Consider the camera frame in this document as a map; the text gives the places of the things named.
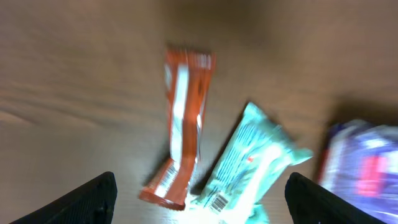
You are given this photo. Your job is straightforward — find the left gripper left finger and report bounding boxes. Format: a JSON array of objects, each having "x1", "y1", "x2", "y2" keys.
[{"x1": 12, "y1": 171, "x2": 118, "y2": 224}]

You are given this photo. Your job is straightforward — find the purple sanitary pad pack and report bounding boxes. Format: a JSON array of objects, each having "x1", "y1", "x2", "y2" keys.
[{"x1": 318, "y1": 119, "x2": 397, "y2": 223}]

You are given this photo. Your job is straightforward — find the red-orange snack bar wrapper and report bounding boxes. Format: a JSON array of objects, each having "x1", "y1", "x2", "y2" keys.
[{"x1": 139, "y1": 47, "x2": 216, "y2": 211}]

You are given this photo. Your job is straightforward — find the teal snack packet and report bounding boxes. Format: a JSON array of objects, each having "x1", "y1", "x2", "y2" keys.
[{"x1": 190, "y1": 102, "x2": 313, "y2": 223}]

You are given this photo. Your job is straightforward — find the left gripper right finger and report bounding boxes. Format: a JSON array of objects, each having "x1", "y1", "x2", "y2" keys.
[{"x1": 285, "y1": 172, "x2": 384, "y2": 224}]

